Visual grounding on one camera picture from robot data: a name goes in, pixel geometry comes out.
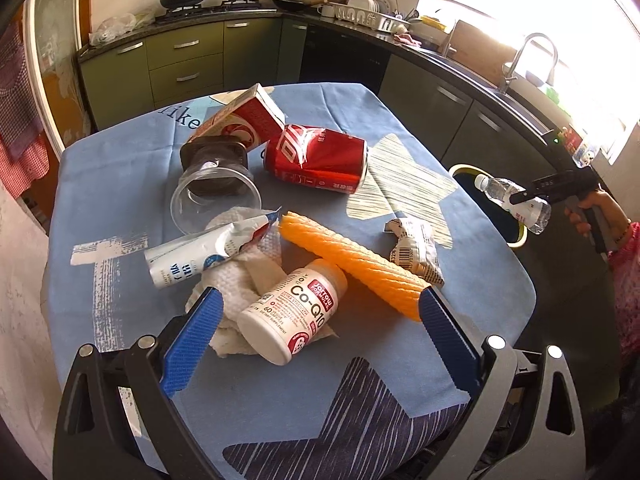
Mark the red and white milk carton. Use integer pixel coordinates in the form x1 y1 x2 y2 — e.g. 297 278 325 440
187 83 287 153

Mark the orange twisted candle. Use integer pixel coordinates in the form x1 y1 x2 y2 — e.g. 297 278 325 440
278 211 432 322

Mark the blue star-print tablecloth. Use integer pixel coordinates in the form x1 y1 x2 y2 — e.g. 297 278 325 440
42 82 538 480

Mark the clear plastic cup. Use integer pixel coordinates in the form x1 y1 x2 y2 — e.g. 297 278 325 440
170 162 262 235

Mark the crushed red soda can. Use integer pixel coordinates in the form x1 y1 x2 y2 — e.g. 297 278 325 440
263 124 370 195

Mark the person's right hand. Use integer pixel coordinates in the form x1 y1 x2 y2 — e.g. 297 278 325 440
565 190 632 251

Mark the wooden cutting board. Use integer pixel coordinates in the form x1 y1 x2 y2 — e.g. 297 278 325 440
442 19 521 88

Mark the green kitchen cabinet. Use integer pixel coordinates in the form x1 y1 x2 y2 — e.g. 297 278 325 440
77 15 308 131

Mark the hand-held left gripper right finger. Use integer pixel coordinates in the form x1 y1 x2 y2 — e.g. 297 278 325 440
419 286 587 480

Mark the white dish rack with dishes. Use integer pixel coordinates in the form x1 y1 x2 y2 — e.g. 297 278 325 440
327 0 411 33

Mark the white paper towel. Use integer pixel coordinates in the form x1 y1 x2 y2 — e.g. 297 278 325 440
186 206 337 359

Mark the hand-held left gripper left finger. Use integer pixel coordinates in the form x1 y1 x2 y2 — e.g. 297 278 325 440
52 287 224 480

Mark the metal kitchen faucet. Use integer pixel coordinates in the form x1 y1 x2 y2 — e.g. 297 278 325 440
497 32 559 95

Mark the white supplement bottle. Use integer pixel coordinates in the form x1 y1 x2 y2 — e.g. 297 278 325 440
237 258 348 366

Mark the black frying pan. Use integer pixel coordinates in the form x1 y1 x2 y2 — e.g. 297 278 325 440
271 0 326 13

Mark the white plastic bag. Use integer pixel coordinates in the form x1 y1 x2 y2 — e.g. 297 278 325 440
89 12 156 46

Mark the gas stove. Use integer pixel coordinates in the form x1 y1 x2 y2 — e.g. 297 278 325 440
155 1 273 23

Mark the person's right forearm pink sleeve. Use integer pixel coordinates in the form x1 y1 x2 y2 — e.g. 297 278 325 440
607 222 640 361

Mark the black built-in appliance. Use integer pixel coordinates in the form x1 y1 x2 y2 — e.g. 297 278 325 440
300 25 391 96

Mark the dark brown cup lid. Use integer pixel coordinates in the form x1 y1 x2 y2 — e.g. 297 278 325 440
180 134 249 196

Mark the clear plastic water bottle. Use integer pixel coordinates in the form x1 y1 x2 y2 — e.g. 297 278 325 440
474 174 552 235

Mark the dark green sink cabinet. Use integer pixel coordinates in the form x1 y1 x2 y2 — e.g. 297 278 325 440
375 55 566 201

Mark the white and blue foil pouch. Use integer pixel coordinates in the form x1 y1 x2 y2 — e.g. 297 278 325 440
145 208 283 289

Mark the yellow-rimmed waste bin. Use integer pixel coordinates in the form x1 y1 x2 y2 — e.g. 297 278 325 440
448 163 528 248

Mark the red checkered hanging cloth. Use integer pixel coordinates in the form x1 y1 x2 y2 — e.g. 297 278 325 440
0 25 51 198

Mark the white wrapper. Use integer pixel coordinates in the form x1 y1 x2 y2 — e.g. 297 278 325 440
384 216 446 288

